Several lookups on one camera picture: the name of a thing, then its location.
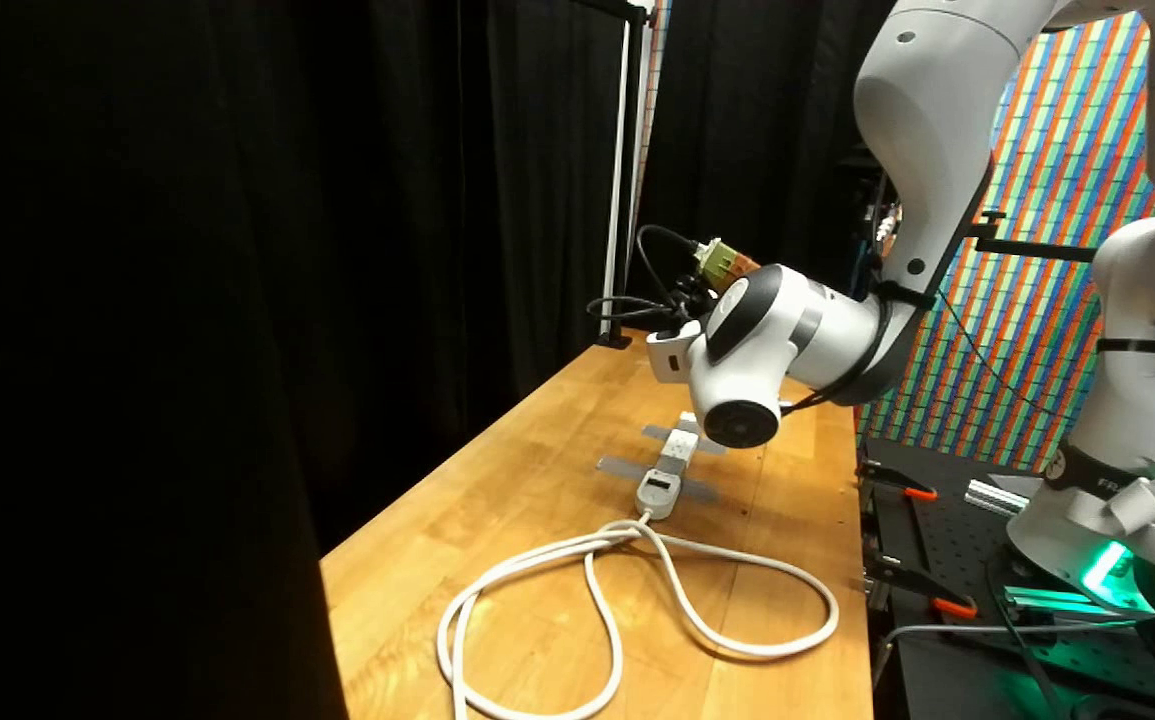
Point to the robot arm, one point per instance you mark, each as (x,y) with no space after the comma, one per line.
(937,110)

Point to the white charger head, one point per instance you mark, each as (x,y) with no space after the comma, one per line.
(689,421)

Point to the grey tape strip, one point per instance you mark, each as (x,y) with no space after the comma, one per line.
(655,433)
(619,467)

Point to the black curtain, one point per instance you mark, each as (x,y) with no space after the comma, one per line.
(187,250)
(747,130)

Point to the black clamp with orange tips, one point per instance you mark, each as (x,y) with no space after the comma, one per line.
(899,480)
(922,588)

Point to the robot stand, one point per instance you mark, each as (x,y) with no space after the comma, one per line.
(947,540)

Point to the colourful patterned backdrop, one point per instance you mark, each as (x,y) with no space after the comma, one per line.
(1047,250)

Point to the short aluminium rail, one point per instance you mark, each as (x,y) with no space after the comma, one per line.
(995,496)

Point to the long aluminium rail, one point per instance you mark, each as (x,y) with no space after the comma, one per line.
(1057,599)

